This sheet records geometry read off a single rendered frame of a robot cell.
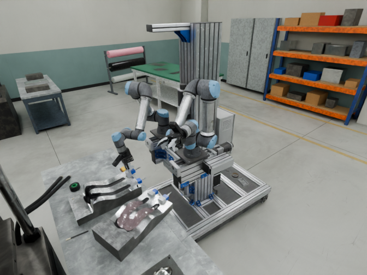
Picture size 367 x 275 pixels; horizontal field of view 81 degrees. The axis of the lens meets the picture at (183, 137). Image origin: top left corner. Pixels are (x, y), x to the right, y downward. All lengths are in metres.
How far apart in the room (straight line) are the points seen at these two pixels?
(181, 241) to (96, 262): 0.52
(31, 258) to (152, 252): 0.75
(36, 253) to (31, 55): 6.66
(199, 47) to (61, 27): 6.51
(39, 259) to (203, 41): 1.83
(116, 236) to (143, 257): 0.21
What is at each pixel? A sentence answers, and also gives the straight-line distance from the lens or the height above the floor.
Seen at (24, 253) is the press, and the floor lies 0.79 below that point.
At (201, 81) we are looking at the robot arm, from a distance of 1.55.
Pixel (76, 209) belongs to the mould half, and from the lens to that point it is 1.83.
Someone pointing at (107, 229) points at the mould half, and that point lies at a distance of 1.55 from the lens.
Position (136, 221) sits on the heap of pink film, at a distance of 1.56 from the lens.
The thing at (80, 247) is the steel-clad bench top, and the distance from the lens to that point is 1.67.
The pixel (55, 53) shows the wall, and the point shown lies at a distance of 7.96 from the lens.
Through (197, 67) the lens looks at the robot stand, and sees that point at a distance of 1.79.
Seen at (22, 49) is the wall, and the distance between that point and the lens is 7.88.
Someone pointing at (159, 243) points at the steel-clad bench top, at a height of 0.80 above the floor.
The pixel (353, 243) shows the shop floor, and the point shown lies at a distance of 3.02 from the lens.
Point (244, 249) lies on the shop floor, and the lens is 2.54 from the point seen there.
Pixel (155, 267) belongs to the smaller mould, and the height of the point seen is 0.87.
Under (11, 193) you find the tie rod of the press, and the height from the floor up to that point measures 1.19.
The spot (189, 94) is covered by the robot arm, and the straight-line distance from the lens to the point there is 1.55.
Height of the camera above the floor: 2.07
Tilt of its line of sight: 29 degrees down
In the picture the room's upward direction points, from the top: 1 degrees counter-clockwise
